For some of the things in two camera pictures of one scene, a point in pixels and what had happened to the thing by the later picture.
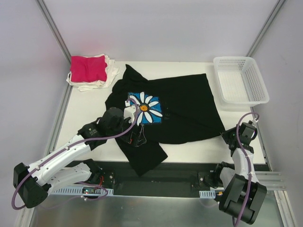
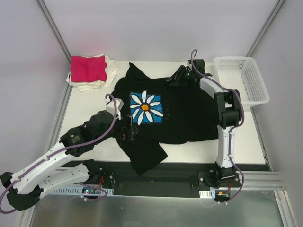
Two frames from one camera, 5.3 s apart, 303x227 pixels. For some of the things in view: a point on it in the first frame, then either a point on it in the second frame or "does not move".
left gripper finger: (141, 139) → (132, 128)
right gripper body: (229, 138) → (181, 75)
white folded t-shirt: (111, 71) does not move
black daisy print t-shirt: (172, 110) does not move
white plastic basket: (239, 81) does not move
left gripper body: (133, 138) does not move
